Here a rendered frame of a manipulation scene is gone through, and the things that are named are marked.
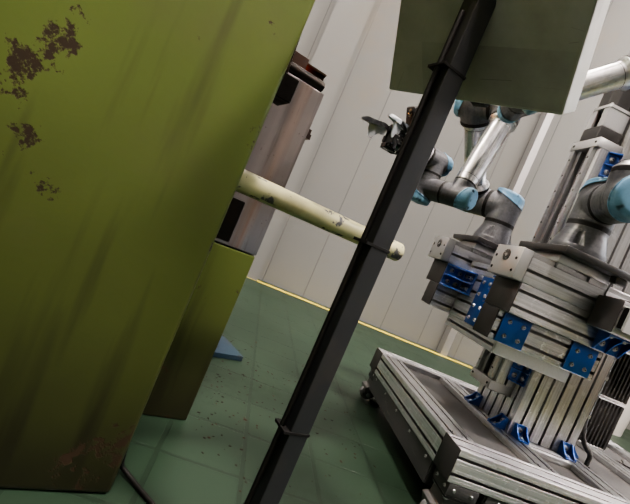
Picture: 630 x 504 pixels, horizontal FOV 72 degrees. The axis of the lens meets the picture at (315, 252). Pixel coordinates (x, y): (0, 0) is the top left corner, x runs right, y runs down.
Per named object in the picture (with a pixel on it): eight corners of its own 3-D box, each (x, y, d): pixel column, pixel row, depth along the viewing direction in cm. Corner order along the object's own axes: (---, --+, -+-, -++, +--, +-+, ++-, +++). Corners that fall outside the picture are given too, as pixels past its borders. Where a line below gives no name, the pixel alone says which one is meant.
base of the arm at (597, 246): (578, 264, 135) (591, 234, 135) (616, 270, 120) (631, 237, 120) (537, 245, 133) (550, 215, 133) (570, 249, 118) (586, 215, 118)
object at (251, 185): (387, 260, 107) (396, 240, 107) (401, 265, 102) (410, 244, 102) (226, 189, 85) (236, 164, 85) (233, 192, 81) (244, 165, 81)
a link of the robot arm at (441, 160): (449, 180, 149) (459, 157, 149) (427, 167, 144) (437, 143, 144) (433, 178, 156) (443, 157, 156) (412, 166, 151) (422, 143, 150)
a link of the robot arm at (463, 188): (538, 107, 151) (470, 220, 142) (507, 103, 158) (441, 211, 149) (535, 81, 142) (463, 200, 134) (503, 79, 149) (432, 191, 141)
